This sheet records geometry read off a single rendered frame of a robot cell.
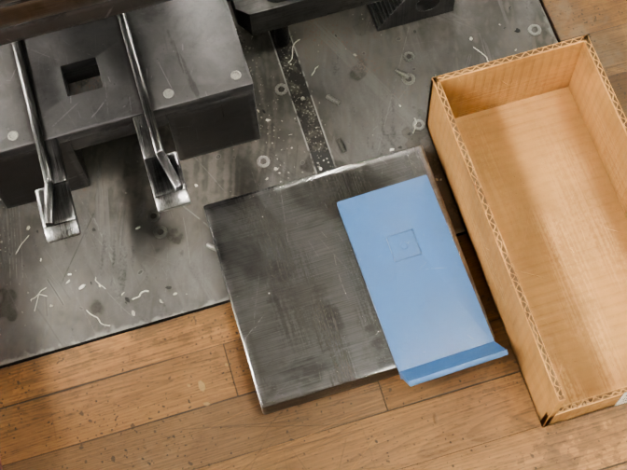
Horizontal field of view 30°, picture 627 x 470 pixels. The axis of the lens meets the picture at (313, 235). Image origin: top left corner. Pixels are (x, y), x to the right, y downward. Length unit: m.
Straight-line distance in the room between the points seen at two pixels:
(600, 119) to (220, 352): 0.33
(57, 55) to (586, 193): 0.40
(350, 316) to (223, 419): 0.11
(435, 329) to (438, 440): 0.08
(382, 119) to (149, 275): 0.22
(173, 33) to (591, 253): 0.34
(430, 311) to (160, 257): 0.20
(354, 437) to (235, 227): 0.17
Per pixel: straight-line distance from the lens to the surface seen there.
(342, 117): 0.91
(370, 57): 0.94
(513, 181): 0.89
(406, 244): 0.84
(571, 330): 0.85
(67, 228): 0.80
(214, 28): 0.86
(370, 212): 0.85
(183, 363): 0.85
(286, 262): 0.84
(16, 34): 0.73
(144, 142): 0.82
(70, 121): 0.84
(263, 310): 0.83
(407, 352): 0.82
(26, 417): 0.86
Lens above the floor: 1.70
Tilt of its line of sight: 67 degrees down
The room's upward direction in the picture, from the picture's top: 4 degrees counter-clockwise
